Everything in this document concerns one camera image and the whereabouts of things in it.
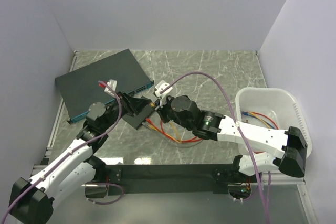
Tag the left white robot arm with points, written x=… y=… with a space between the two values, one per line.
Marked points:
x=34 y=200

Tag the small black box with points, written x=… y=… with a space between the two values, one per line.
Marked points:
x=137 y=120

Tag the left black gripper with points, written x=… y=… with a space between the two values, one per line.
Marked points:
x=132 y=105

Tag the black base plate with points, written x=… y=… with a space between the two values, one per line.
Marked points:
x=188 y=178

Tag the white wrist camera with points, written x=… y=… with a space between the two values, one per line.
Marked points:
x=161 y=91
x=109 y=87

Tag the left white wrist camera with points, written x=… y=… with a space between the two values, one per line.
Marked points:
x=109 y=87

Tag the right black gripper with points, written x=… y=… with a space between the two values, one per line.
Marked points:
x=161 y=110

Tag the aluminium frame rail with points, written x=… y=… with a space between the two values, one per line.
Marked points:
x=277 y=178

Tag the large black network switch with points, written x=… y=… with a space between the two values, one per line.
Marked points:
x=80 y=89

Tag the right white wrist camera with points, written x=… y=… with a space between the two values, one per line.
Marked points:
x=161 y=91

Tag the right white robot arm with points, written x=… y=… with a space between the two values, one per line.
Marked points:
x=269 y=149

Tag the white plastic bin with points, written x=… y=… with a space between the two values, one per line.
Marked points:
x=271 y=108

